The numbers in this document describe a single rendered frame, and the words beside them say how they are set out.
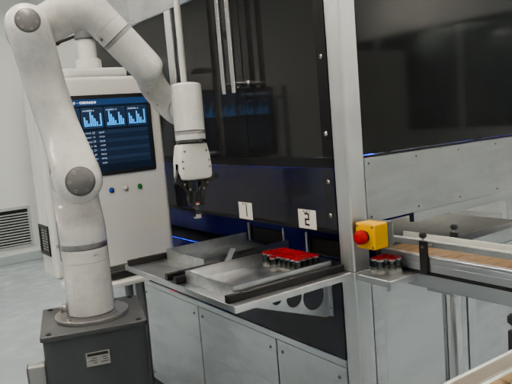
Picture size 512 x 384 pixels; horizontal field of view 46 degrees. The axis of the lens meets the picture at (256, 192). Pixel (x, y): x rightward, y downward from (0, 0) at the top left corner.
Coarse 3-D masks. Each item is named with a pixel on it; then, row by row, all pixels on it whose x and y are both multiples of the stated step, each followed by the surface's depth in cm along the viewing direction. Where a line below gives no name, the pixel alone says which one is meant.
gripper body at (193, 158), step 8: (184, 144) 162; (192, 144) 163; (200, 144) 165; (176, 152) 163; (184, 152) 162; (192, 152) 163; (200, 152) 165; (208, 152) 166; (176, 160) 163; (184, 160) 162; (192, 160) 163; (200, 160) 165; (208, 160) 166; (176, 168) 165; (184, 168) 162; (192, 168) 163; (200, 168) 165; (208, 168) 166; (184, 176) 162; (192, 176) 163; (200, 176) 165; (208, 176) 166
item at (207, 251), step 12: (216, 240) 222; (228, 240) 225; (240, 240) 228; (168, 252) 209; (180, 252) 202; (192, 252) 216; (204, 252) 215; (216, 252) 213; (228, 252) 211; (240, 252) 197; (252, 252) 200; (192, 264) 196
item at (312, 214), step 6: (300, 210) 187; (306, 210) 185; (312, 210) 183; (300, 216) 188; (306, 216) 185; (312, 216) 183; (300, 222) 188; (306, 222) 186; (312, 222) 183; (306, 228) 186; (312, 228) 184
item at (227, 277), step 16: (256, 256) 191; (192, 272) 178; (208, 272) 181; (224, 272) 184; (240, 272) 182; (256, 272) 181; (272, 272) 179; (288, 272) 166; (304, 272) 169; (208, 288) 166; (224, 288) 159; (240, 288) 157
